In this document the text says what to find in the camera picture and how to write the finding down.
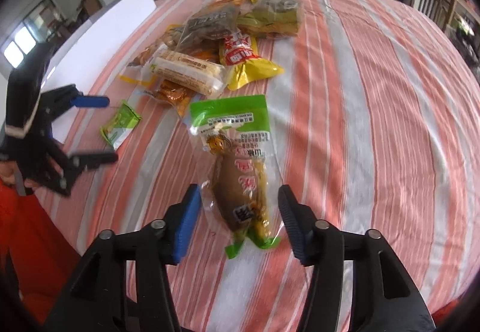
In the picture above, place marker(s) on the cream wafer roll packet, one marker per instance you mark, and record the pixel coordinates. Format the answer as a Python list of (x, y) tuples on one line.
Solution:
[(204, 77)]

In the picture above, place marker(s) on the small green snack packet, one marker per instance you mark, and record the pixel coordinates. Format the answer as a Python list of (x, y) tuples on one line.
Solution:
[(121, 125)]

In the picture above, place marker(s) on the dark grey snack bag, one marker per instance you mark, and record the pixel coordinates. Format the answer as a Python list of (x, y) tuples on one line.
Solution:
[(213, 22)]

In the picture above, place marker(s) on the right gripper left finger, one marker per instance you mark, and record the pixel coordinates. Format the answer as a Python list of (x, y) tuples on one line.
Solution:
[(121, 282)]

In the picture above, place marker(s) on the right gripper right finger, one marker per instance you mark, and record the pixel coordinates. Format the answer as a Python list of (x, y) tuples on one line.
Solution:
[(384, 297)]

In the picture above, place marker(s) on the yellow-edged clear nut packet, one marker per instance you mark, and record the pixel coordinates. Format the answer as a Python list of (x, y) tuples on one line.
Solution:
[(138, 71)]

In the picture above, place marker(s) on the green-top brown pickle packet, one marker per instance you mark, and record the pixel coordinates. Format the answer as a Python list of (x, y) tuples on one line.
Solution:
[(237, 169)]

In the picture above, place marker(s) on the white cardboard box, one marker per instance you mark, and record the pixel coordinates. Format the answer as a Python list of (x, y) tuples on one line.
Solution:
[(81, 59)]

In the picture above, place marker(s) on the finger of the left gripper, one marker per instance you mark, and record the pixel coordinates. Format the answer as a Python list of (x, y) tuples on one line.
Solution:
[(82, 163), (90, 101)]

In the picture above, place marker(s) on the yellow red chip bag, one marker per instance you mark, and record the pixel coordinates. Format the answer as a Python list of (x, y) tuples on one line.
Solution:
[(239, 52)]

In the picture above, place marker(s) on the striped pink white tablecloth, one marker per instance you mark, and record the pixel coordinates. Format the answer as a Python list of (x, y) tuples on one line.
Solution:
[(375, 123)]

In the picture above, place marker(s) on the orange chicken leg packet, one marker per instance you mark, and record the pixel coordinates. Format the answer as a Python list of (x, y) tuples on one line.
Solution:
[(171, 93)]

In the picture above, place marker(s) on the green-gold snack bag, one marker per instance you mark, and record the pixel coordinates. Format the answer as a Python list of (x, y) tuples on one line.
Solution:
[(272, 19)]

